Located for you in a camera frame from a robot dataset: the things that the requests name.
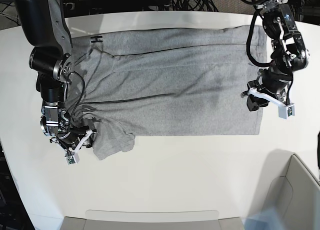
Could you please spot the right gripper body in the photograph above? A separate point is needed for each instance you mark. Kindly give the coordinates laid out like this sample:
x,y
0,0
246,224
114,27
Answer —
x,y
69,141

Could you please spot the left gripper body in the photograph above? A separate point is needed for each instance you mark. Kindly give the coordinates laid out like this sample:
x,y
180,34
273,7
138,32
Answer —
x,y
274,85

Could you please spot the grey T-shirt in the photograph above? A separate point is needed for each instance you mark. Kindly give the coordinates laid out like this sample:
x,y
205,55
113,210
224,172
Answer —
x,y
161,82

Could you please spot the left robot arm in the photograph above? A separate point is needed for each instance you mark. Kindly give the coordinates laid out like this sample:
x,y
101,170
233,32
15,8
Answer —
x,y
289,52

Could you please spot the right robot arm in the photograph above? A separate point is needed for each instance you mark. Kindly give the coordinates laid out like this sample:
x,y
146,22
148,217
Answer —
x,y
44,26

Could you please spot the grey chair front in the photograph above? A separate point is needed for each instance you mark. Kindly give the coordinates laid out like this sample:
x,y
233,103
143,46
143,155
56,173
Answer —
x,y
98,219

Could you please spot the blue cloth corner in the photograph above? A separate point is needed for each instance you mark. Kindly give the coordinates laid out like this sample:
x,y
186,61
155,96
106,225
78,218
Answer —
x,y
265,220

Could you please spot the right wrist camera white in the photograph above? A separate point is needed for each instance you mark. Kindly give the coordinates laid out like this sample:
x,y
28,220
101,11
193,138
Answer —
x,y
72,159

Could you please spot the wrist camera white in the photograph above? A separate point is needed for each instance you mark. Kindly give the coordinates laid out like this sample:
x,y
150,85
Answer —
x,y
286,111
72,159

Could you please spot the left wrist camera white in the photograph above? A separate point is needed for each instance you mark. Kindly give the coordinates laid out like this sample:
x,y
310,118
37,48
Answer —
x,y
286,111

